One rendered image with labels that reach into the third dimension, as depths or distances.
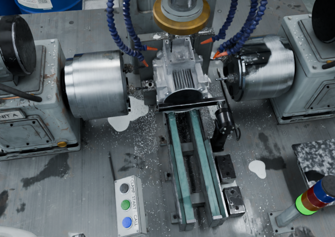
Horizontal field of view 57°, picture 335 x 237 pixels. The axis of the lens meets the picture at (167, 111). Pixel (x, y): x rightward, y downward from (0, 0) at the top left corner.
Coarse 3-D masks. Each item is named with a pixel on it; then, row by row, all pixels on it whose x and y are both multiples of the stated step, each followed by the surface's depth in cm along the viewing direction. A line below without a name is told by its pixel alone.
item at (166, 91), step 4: (160, 52) 119; (160, 56) 120; (200, 84) 111; (168, 88) 110; (200, 88) 111; (204, 88) 112; (164, 92) 111; (168, 92) 110; (196, 108) 122; (168, 112) 122
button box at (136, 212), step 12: (120, 180) 95; (132, 180) 94; (120, 192) 93; (132, 192) 92; (120, 204) 92; (132, 204) 90; (120, 216) 90; (132, 216) 89; (144, 216) 92; (120, 228) 88; (132, 228) 87; (144, 228) 89
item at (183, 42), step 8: (168, 40) 116; (176, 40) 116; (184, 40) 116; (168, 48) 117; (176, 48) 117; (184, 48) 117; (168, 56) 115; (176, 56) 113; (192, 56) 112; (168, 64) 110; (176, 64) 110; (184, 64) 111; (192, 64) 112; (168, 72) 113
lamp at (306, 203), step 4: (304, 192) 92; (304, 196) 90; (304, 200) 89; (308, 200) 87; (304, 204) 90; (308, 204) 88; (312, 204) 86; (308, 208) 89; (312, 208) 88; (316, 208) 87; (320, 208) 87
